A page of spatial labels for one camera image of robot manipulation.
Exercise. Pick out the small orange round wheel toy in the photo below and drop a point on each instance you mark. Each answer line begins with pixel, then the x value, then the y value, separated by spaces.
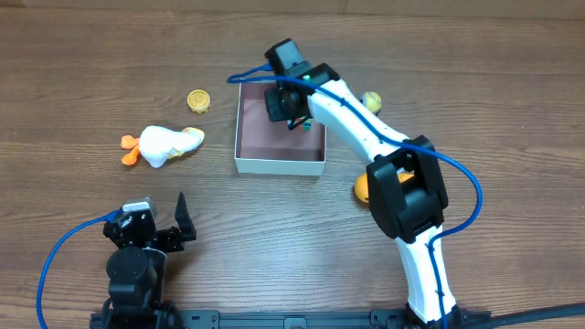
pixel 198 101

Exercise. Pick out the white plush duck toy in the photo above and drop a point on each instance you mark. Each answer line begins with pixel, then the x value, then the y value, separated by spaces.
pixel 158 144

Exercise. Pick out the white cardboard box pink inside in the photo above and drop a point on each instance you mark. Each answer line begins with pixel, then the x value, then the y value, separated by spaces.
pixel 270 148

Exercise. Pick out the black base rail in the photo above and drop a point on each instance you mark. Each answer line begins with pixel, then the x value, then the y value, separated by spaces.
pixel 376 318

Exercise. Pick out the colourful puzzle cube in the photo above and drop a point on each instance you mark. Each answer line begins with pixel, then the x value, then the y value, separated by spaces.
pixel 303 124

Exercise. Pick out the orange rubber toy figure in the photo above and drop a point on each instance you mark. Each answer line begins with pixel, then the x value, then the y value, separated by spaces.
pixel 361 186

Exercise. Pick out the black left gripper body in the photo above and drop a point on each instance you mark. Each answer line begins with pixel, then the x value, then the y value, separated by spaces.
pixel 165 236

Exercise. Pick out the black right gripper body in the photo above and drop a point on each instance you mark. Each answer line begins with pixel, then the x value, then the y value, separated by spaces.
pixel 277 110

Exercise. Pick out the yellow ball with grey stripes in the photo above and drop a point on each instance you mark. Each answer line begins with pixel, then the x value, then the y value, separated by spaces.
pixel 372 101

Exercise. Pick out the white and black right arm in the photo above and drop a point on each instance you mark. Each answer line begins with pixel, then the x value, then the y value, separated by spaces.
pixel 406 192

